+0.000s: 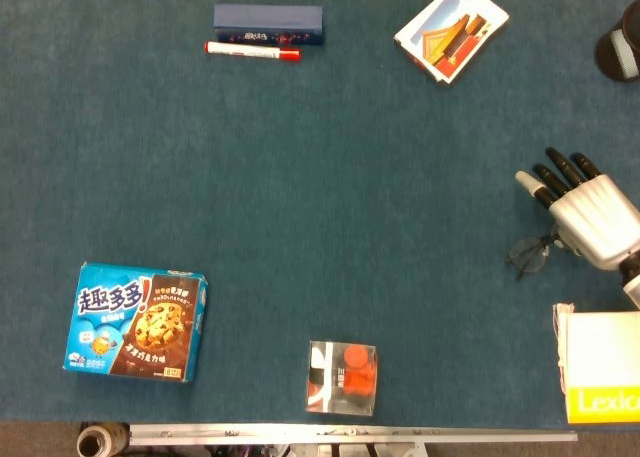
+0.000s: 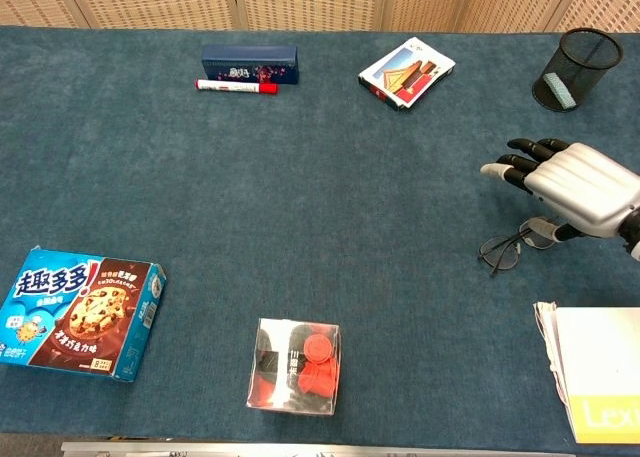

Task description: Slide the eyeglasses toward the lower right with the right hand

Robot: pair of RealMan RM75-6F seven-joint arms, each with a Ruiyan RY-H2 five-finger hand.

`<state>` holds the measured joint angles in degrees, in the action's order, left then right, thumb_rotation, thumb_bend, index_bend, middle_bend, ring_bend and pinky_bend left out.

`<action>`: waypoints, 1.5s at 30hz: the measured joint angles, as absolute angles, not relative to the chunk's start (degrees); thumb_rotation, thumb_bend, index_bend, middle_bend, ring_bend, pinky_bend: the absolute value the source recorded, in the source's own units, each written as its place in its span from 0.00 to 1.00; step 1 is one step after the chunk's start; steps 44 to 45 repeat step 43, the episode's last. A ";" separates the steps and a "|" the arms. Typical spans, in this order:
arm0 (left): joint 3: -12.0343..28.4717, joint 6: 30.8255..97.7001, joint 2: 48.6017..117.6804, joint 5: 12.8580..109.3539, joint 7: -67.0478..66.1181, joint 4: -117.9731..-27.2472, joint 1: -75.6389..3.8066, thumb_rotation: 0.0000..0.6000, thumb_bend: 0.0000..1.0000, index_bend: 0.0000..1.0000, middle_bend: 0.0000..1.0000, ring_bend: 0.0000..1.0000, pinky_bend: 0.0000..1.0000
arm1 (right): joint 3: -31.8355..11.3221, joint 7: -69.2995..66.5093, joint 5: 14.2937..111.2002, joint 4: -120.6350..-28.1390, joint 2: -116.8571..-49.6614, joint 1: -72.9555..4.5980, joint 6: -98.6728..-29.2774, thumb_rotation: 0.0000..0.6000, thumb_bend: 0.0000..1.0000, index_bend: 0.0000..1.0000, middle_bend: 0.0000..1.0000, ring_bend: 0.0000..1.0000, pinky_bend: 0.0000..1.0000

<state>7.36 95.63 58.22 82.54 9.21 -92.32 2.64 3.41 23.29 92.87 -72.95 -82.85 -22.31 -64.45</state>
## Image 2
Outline thin black metal eyeglasses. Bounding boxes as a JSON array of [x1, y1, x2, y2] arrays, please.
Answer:
[[477, 215, 564, 278]]

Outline teal blue table cloth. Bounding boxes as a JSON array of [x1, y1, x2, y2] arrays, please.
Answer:
[[0, 25, 640, 448]]

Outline woven wicker folding screen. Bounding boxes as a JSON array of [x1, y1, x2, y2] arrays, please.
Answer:
[[0, 0, 640, 34]]

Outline stack of picture cards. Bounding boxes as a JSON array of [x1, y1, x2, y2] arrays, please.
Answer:
[[357, 36, 457, 113]]

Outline red white marker pen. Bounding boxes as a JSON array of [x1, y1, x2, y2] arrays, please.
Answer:
[[194, 78, 281, 97]]

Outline navy blue rectangular box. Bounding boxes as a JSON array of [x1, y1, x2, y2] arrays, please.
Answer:
[[201, 44, 301, 86]]

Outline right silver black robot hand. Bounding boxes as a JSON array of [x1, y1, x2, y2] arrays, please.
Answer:
[[479, 137, 640, 243]]

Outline clear box with red caps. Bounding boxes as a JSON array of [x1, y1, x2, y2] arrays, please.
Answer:
[[245, 317, 342, 417]]

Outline black mesh pen holder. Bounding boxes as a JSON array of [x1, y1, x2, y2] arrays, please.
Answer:
[[531, 27, 624, 112]]

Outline blue chocolate cookie box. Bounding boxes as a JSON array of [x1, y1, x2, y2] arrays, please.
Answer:
[[0, 246, 168, 383]]

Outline white yellow Lexicon book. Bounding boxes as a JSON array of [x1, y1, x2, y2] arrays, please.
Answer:
[[533, 300, 640, 446]]

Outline pale teal eraser block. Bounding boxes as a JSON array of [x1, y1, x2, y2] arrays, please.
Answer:
[[542, 72, 576, 111]]

